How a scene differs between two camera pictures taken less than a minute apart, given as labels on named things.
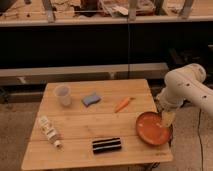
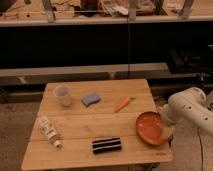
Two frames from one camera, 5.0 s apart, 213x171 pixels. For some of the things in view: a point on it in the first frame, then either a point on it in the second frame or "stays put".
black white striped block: (106, 145) stays put
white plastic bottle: (49, 131) stays put
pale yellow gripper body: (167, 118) -> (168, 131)
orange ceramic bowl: (150, 128) stays put
